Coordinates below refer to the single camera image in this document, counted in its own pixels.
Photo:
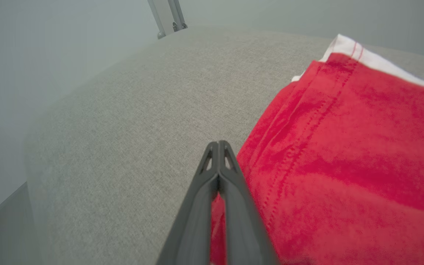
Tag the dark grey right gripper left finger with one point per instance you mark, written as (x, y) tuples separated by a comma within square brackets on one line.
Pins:
[(193, 221)]

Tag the grey fabric sofa cushion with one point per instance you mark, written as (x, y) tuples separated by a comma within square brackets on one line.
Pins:
[(123, 147)]

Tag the grey metal frame with brackets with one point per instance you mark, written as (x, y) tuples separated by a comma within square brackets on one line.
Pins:
[(175, 14)]

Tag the red white jersey shirt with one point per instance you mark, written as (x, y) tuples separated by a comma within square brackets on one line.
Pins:
[(344, 165)]

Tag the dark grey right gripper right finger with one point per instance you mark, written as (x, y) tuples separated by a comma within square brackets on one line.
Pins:
[(241, 221)]

